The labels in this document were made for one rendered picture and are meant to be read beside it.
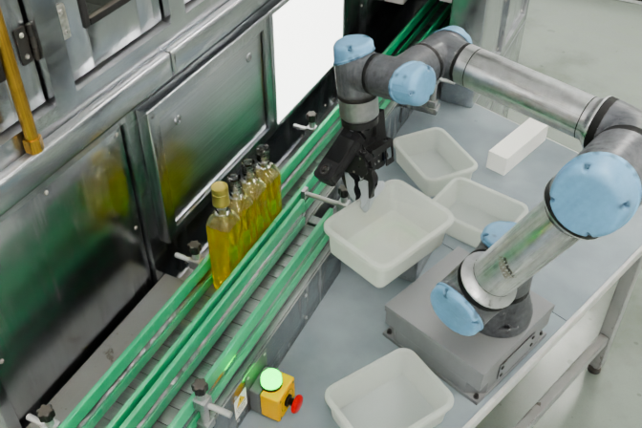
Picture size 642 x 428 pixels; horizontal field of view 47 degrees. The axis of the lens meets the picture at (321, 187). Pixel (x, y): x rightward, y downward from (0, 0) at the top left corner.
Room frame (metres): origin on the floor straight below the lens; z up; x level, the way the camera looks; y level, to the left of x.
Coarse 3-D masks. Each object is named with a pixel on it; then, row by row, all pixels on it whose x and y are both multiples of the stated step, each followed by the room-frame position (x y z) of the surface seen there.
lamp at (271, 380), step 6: (264, 372) 0.93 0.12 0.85; (270, 372) 0.92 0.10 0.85; (276, 372) 0.93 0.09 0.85; (264, 378) 0.91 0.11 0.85; (270, 378) 0.91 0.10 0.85; (276, 378) 0.91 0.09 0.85; (264, 384) 0.90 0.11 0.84; (270, 384) 0.90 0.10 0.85; (276, 384) 0.90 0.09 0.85; (282, 384) 0.91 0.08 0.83; (264, 390) 0.90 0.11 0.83; (270, 390) 0.90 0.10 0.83; (276, 390) 0.90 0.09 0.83
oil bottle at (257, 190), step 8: (248, 184) 1.23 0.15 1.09; (256, 184) 1.23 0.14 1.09; (264, 184) 1.25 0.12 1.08; (248, 192) 1.22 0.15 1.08; (256, 192) 1.22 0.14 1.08; (264, 192) 1.24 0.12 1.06; (256, 200) 1.22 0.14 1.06; (264, 200) 1.24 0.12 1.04; (256, 208) 1.21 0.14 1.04; (264, 208) 1.24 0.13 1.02; (256, 216) 1.21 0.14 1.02; (264, 216) 1.24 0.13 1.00; (256, 224) 1.21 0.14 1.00; (264, 224) 1.24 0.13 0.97; (256, 232) 1.21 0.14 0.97; (256, 240) 1.21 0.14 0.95
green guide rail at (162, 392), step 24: (288, 216) 1.27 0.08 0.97; (288, 240) 1.25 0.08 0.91; (264, 264) 1.16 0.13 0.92; (240, 288) 1.07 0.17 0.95; (216, 312) 0.99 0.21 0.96; (192, 336) 0.92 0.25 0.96; (216, 336) 0.98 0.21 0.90; (192, 360) 0.91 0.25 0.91; (168, 384) 0.84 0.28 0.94; (144, 408) 0.77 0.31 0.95
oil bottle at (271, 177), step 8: (256, 168) 1.29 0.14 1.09; (272, 168) 1.29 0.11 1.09; (256, 176) 1.28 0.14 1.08; (264, 176) 1.27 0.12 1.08; (272, 176) 1.28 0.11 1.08; (280, 176) 1.31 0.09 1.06; (272, 184) 1.27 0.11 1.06; (280, 184) 1.30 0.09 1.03; (272, 192) 1.27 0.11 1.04; (280, 192) 1.30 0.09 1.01; (272, 200) 1.27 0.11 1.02; (280, 200) 1.30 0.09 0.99; (272, 208) 1.27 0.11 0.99; (280, 208) 1.30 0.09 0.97; (272, 216) 1.27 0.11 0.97
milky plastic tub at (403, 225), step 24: (384, 192) 1.18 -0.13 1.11; (408, 192) 1.18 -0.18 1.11; (336, 216) 1.09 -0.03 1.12; (360, 216) 1.13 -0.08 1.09; (384, 216) 1.17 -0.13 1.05; (408, 216) 1.17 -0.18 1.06; (432, 216) 1.13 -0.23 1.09; (336, 240) 1.03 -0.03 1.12; (360, 240) 1.10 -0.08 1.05; (384, 240) 1.10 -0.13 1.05; (408, 240) 1.10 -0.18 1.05; (432, 240) 1.06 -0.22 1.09; (360, 264) 1.00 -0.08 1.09; (384, 264) 0.97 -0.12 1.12; (408, 264) 1.02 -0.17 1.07
